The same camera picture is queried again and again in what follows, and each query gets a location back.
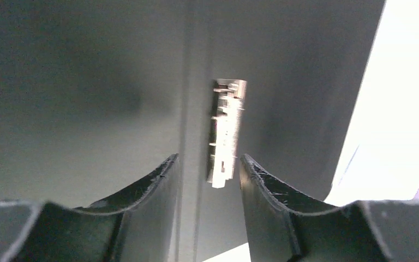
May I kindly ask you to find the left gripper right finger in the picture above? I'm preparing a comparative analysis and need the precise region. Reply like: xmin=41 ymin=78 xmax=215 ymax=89
xmin=240 ymin=154 xmax=419 ymax=262

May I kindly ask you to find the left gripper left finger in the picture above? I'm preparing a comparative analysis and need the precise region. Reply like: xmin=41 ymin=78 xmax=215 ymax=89
xmin=0 ymin=154 xmax=179 ymax=262

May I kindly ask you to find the red and black folder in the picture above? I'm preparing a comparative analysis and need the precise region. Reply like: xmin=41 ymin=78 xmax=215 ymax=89
xmin=0 ymin=1 xmax=385 ymax=261

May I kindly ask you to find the silver folder clip mechanism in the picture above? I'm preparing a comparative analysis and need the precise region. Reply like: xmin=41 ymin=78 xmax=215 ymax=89
xmin=207 ymin=79 xmax=247 ymax=188

